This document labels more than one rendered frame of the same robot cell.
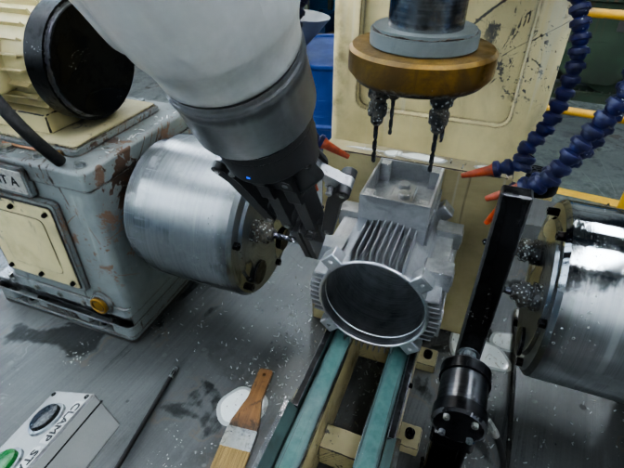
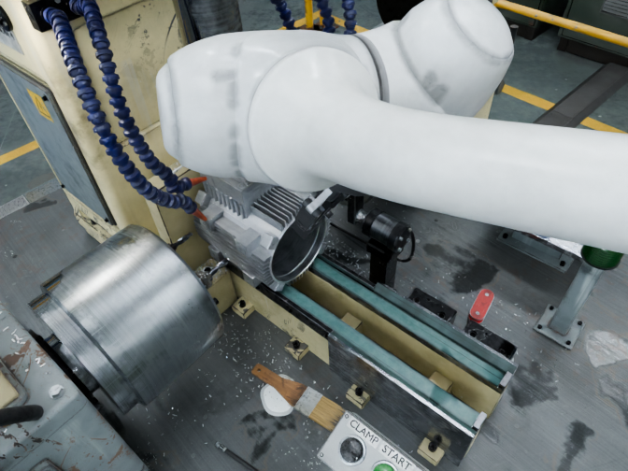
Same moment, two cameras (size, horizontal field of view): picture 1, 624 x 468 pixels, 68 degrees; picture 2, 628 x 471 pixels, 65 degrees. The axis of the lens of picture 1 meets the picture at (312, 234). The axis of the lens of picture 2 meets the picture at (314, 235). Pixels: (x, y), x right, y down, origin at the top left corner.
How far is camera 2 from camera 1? 57 cm
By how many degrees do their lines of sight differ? 50
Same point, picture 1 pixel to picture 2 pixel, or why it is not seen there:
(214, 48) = not seen: hidden behind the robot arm
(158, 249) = (162, 375)
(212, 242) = (204, 316)
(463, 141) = not seen: hidden behind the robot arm
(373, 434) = (366, 295)
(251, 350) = (226, 376)
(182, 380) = (231, 440)
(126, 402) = not seen: outside the picture
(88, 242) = (92, 454)
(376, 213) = (254, 194)
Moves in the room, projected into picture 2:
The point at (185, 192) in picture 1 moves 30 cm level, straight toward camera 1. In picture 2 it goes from (151, 309) to (360, 309)
